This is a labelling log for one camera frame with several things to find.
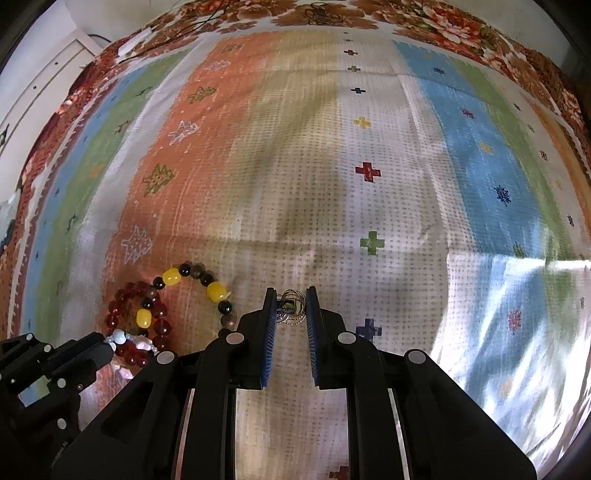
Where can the clear plastic bag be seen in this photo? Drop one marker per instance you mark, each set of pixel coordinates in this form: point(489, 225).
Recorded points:
point(7, 219)

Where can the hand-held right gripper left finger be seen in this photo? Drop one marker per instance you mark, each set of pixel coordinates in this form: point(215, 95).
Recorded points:
point(270, 332)

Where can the white headboard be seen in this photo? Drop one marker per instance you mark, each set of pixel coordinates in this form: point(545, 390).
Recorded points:
point(46, 78)

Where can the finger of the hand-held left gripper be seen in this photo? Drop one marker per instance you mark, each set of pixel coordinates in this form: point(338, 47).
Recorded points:
point(87, 355)

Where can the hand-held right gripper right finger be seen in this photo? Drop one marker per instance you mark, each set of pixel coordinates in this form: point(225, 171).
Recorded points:
point(313, 332)

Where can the striped patterned cloth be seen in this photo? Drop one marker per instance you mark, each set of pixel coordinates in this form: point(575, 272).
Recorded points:
point(323, 161)

